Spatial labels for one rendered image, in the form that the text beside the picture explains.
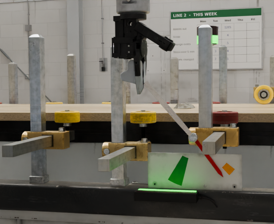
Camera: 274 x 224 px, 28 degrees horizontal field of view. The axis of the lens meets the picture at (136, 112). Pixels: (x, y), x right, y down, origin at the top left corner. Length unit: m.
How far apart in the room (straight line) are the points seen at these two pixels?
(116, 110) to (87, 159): 0.32
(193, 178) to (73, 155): 0.49
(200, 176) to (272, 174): 0.30
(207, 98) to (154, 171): 0.25
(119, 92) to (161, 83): 7.36
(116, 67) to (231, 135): 0.37
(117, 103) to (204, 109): 0.25
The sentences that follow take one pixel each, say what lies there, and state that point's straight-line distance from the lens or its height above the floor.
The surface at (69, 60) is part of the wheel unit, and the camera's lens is 2.79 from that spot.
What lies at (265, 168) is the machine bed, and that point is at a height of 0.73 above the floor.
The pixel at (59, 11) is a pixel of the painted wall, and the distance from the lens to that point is 9.60.
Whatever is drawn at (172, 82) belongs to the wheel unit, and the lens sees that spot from 2.65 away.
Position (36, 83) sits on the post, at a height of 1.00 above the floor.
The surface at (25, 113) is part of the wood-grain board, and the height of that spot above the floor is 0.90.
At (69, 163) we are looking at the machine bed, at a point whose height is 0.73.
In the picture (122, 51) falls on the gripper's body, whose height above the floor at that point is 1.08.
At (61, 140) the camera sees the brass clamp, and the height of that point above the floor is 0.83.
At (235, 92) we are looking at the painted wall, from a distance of 8.72.
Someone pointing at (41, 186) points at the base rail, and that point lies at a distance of 1.67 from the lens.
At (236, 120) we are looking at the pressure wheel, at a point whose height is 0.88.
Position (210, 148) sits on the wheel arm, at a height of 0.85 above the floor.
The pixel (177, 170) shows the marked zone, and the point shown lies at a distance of 1.55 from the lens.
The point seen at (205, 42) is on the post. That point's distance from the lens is 1.54.
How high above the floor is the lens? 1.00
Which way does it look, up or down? 3 degrees down
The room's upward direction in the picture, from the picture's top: 1 degrees counter-clockwise
